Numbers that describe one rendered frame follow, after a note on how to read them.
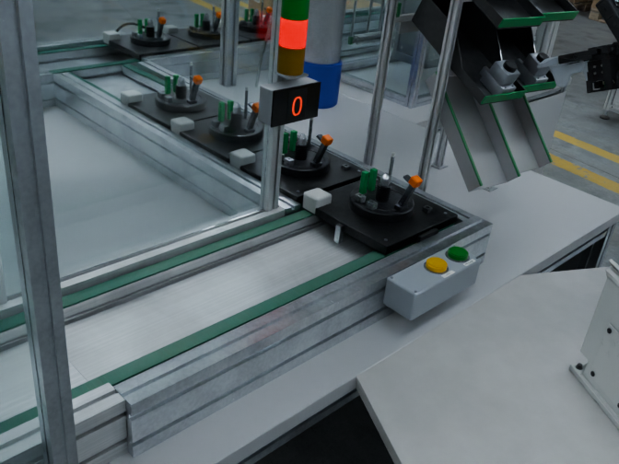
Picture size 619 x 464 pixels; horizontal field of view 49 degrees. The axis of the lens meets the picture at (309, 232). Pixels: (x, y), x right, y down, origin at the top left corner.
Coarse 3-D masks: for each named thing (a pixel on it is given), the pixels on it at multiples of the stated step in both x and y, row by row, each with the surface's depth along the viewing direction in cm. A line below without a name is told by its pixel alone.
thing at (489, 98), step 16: (432, 0) 152; (448, 0) 158; (416, 16) 156; (432, 16) 152; (464, 16) 161; (480, 16) 157; (432, 32) 153; (464, 32) 162; (480, 32) 158; (496, 32) 154; (464, 48) 158; (480, 48) 159; (496, 48) 155; (464, 64) 153; (480, 64) 156; (464, 80) 148; (480, 96) 146; (496, 96) 146; (512, 96) 150
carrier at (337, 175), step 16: (288, 144) 174; (304, 144) 159; (288, 160) 156; (304, 160) 161; (336, 160) 168; (288, 176) 157; (304, 176) 157; (320, 176) 159; (336, 176) 160; (352, 176) 160; (368, 176) 164; (288, 192) 150
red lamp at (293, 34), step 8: (280, 24) 124; (288, 24) 122; (296, 24) 122; (304, 24) 123; (280, 32) 124; (288, 32) 123; (296, 32) 123; (304, 32) 124; (280, 40) 124; (288, 40) 123; (296, 40) 123; (304, 40) 124; (288, 48) 124; (296, 48) 124
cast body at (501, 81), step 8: (496, 64) 146; (504, 64) 146; (512, 64) 146; (480, 72) 153; (488, 72) 149; (496, 72) 147; (504, 72) 145; (512, 72) 146; (480, 80) 151; (488, 80) 149; (496, 80) 147; (504, 80) 146; (512, 80) 148; (488, 88) 150; (496, 88) 148; (504, 88) 147; (512, 88) 148
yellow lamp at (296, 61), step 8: (280, 48) 125; (304, 48) 126; (280, 56) 126; (288, 56) 125; (296, 56) 125; (304, 56) 127; (280, 64) 126; (288, 64) 125; (296, 64) 126; (280, 72) 127; (288, 72) 126; (296, 72) 126
